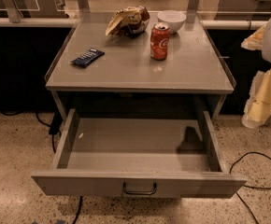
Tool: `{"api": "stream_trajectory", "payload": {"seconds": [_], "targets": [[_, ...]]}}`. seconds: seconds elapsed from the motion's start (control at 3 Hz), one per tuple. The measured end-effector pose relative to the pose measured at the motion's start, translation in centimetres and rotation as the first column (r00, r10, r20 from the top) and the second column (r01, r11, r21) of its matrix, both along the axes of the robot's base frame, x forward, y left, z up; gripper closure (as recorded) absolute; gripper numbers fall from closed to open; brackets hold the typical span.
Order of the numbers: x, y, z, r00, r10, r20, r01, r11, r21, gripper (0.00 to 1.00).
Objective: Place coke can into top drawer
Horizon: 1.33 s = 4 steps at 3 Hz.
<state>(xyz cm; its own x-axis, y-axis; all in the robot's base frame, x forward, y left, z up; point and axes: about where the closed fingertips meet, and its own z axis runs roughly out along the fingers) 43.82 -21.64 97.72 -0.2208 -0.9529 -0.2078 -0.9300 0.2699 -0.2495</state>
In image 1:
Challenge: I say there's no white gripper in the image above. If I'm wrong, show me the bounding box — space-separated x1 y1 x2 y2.
241 18 271 129

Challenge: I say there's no red coke can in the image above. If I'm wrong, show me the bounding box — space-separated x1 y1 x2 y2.
150 22 170 61

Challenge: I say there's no open grey top drawer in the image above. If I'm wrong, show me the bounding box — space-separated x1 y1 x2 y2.
32 111 247 198

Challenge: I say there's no grey cabinet with drawers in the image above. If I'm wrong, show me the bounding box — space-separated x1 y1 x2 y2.
46 12 235 117

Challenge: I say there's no white bowl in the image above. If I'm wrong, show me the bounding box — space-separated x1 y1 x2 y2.
157 10 186 34

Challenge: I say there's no crumpled chip bag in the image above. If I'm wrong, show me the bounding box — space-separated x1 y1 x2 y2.
106 6 150 36

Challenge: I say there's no dark blue snack bar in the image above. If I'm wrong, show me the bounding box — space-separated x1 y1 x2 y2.
71 48 105 68

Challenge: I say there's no black power adapter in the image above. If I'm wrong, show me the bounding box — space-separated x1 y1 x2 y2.
49 111 63 135

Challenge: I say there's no black cable right floor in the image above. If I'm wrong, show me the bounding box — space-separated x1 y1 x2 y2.
228 151 271 224

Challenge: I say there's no black cable floor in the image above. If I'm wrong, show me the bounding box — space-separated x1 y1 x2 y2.
228 151 271 224
0 110 84 224

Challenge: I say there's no metal drawer handle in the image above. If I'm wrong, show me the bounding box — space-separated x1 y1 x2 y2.
122 182 157 196

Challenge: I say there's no black cable left floor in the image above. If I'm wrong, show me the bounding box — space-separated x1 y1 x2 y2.
0 110 84 224

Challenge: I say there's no white horizontal rail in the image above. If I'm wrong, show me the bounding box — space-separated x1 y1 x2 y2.
0 17 269 31

